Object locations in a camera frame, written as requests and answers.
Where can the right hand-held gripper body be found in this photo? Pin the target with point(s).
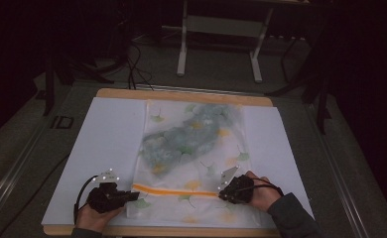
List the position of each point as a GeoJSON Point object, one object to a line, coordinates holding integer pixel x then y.
{"type": "Point", "coordinates": [239, 191]}

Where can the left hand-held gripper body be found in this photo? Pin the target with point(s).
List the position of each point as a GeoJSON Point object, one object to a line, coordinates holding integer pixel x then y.
{"type": "Point", "coordinates": [103, 200]}

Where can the translucent leaf-print zipper bag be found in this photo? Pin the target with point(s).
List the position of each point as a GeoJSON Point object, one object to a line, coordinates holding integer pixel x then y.
{"type": "Point", "coordinates": [194, 211]}

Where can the person's left hand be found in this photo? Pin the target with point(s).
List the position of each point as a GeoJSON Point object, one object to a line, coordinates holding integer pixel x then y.
{"type": "Point", "coordinates": [95, 219]}

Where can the person's right hand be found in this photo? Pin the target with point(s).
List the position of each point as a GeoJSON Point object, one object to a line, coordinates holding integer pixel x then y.
{"type": "Point", "coordinates": [266, 195]}

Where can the white table sheet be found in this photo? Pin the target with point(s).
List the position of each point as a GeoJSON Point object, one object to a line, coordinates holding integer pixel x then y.
{"type": "Point", "coordinates": [112, 132]}

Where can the green cloth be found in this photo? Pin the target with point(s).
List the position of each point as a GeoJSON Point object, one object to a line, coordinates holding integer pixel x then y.
{"type": "Point", "coordinates": [178, 139]}

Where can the wooden table board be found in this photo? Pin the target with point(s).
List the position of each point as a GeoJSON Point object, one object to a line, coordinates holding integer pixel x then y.
{"type": "Point", "coordinates": [181, 95]}

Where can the metal strip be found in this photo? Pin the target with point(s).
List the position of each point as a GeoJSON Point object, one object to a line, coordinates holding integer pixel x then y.
{"type": "Point", "coordinates": [198, 89]}

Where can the black stand leg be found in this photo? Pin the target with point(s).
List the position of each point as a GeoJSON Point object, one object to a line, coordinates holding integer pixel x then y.
{"type": "Point", "coordinates": [48, 86]}
{"type": "Point", "coordinates": [322, 105]}

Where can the white metal stand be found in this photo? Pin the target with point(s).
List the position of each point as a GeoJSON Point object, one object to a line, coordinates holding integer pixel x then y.
{"type": "Point", "coordinates": [181, 49]}

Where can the black floor bracket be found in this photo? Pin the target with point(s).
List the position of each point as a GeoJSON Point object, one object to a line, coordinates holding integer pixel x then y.
{"type": "Point", "coordinates": [62, 122]}

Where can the metal floor rail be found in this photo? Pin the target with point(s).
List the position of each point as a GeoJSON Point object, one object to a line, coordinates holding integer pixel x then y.
{"type": "Point", "coordinates": [340, 172]}
{"type": "Point", "coordinates": [13, 175]}

